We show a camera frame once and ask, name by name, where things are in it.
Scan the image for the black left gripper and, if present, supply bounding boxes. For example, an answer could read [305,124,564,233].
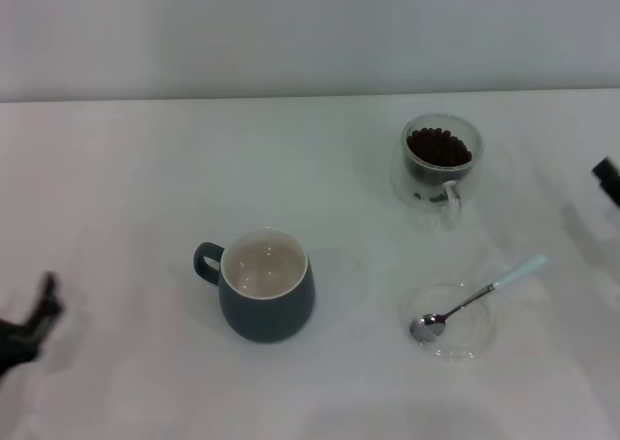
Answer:
[0,270,67,378]

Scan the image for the blue-handled metal spoon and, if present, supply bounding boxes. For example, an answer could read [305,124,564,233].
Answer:
[409,253,549,341]

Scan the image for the brown coffee beans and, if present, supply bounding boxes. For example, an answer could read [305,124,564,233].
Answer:
[405,126,473,168]

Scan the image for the clear glass saucer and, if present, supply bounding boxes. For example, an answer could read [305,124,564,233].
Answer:
[398,277,498,363]

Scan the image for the dark green ceramic mug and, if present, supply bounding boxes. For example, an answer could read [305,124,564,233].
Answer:
[193,226,316,344]

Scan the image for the clear glass cup with handle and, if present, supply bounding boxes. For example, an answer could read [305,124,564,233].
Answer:
[399,113,484,232]

